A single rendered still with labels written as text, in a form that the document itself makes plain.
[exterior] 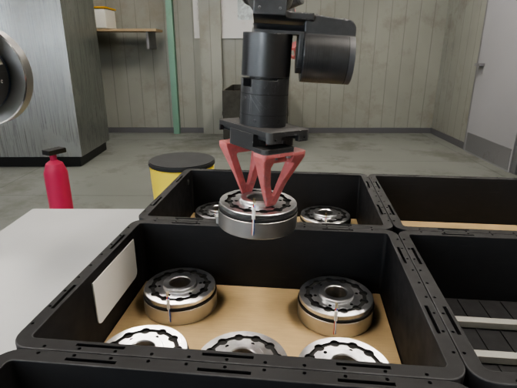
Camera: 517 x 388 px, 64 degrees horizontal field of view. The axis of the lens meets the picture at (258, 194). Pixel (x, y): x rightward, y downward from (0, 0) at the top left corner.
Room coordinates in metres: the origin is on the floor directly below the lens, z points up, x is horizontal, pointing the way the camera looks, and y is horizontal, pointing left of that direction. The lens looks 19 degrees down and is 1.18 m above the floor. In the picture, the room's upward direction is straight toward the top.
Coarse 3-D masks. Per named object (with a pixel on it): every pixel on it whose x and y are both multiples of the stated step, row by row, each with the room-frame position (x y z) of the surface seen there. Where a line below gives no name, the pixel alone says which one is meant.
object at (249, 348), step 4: (232, 344) 0.39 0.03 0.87; (236, 344) 0.39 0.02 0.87; (240, 344) 0.39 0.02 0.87; (244, 344) 0.39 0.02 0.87; (248, 344) 0.39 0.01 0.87; (252, 344) 0.39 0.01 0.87; (228, 348) 0.38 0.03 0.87; (232, 348) 0.38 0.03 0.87; (236, 348) 0.38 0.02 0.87; (240, 348) 0.38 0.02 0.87; (244, 348) 0.38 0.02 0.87; (248, 348) 0.38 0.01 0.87; (252, 348) 0.38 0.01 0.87; (256, 348) 0.38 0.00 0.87; (236, 352) 0.38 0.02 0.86; (240, 352) 0.38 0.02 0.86; (244, 352) 0.38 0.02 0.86; (248, 352) 0.38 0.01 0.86; (252, 352) 0.37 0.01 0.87; (256, 352) 0.37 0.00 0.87; (260, 352) 0.37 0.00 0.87
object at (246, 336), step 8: (224, 336) 0.41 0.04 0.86; (232, 336) 0.41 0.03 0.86; (240, 336) 0.41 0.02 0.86; (248, 336) 0.41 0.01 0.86; (256, 336) 0.41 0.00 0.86; (264, 336) 0.41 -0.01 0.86; (208, 344) 0.39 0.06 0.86; (216, 344) 0.39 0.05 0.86; (224, 344) 0.40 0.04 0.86; (256, 344) 0.39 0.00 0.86; (264, 344) 0.39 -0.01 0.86; (272, 344) 0.39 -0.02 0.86; (264, 352) 0.38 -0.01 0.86; (272, 352) 0.38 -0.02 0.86; (280, 352) 0.38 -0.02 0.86
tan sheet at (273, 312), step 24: (240, 288) 0.56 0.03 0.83; (264, 288) 0.56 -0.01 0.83; (144, 312) 0.50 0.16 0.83; (216, 312) 0.50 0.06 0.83; (240, 312) 0.50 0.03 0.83; (264, 312) 0.50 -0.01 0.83; (288, 312) 0.50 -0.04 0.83; (384, 312) 0.50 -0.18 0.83; (192, 336) 0.45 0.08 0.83; (216, 336) 0.45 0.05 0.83; (288, 336) 0.45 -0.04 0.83; (312, 336) 0.45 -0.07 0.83; (360, 336) 0.45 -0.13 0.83; (384, 336) 0.45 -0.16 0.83
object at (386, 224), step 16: (336, 176) 0.85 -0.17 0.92; (352, 176) 0.85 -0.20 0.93; (368, 176) 0.83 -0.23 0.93; (368, 192) 0.74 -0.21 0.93; (384, 208) 0.65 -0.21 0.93; (304, 224) 0.58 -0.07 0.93; (320, 224) 0.58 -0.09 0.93; (336, 224) 0.58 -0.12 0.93; (352, 224) 0.58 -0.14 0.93; (384, 224) 0.58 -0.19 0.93
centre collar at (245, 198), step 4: (248, 192) 0.52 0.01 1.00; (252, 192) 0.52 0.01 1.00; (256, 192) 0.53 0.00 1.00; (260, 192) 0.53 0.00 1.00; (240, 196) 0.51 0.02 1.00; (244, 196) 0.51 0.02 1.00; (248, 196) 0.52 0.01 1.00; (252, 196) 0.52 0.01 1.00; (256, 196) 0.52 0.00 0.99; (260, 196) 0.52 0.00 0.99; (240, 200) 0.50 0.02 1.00; (244, 200) 0.49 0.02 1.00; (248, 200) 0.49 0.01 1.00; (252, 200) 0.49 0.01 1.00; (244, 204) 0.49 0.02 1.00; (248, 204) 0.49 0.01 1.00; (252, 204) 0.49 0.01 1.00; (256, 204) 0.49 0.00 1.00; (260, 204) 0.49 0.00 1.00; (264, 204) 0.49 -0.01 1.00
